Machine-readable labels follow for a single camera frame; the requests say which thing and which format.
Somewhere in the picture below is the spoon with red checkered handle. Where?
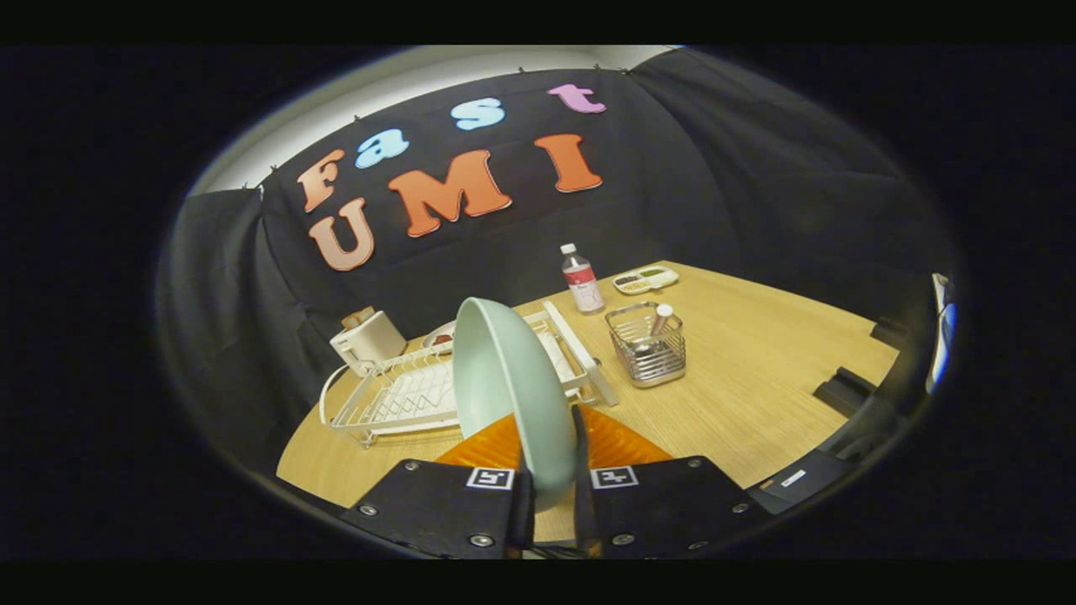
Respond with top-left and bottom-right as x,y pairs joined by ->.
636,303 -> 676,358

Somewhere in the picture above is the pale green plate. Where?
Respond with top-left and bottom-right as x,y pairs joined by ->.
452,297 -> 579,513

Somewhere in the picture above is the white wire dish rack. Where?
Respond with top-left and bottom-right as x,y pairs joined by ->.
319,300 -> 620,448

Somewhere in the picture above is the white toaster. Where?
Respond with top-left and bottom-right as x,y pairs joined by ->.
330,310 -> 408,376

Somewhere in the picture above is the metal wire basket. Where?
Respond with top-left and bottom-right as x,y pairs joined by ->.
604,302 -> 687,388

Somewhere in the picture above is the white divided condiment tray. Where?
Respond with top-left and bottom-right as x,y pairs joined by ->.
612,265 -> 680,296

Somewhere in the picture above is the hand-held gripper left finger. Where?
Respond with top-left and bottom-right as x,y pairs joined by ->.
340,412 -> 536,560

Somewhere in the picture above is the black backdrop cloth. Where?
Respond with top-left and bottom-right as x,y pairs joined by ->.
160,49 -> 955,471

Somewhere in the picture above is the clear bottle with red label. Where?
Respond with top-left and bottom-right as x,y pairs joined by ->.
560,244 -> 605,315

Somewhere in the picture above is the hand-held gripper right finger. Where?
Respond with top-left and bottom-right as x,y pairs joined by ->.
572,403 -> 773,560

